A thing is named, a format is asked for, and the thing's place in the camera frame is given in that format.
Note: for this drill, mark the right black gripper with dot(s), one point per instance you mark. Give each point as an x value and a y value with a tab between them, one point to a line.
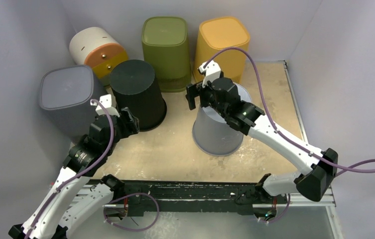
199	93

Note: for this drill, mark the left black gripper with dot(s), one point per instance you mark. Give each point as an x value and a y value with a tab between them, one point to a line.
130	127

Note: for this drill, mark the black round bin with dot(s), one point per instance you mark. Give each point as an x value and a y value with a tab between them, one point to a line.
134	85

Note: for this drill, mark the light grey round bin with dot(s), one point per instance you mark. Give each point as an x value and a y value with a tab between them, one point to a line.
213	136

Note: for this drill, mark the green slotted plastic basket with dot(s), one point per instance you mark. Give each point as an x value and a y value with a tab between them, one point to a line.
166	48

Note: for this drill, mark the orange plastic mesh basket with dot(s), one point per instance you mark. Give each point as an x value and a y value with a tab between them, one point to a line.
217	34

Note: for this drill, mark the grey plastic basket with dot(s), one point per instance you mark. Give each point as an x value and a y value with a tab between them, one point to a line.
64	96

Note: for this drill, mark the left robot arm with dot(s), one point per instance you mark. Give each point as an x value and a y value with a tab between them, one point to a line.
55	218

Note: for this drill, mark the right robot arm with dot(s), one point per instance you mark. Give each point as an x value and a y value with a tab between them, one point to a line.
313	176

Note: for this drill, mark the white cylindrical drawer cabinet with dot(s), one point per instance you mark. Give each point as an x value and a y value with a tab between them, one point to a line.
97	49

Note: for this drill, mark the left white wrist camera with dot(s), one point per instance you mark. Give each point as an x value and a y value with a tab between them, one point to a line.
105	102

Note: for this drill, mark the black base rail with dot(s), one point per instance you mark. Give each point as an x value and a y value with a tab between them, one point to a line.
190	197

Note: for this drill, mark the aluminium frame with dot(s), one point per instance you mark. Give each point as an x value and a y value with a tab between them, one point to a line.
57	217

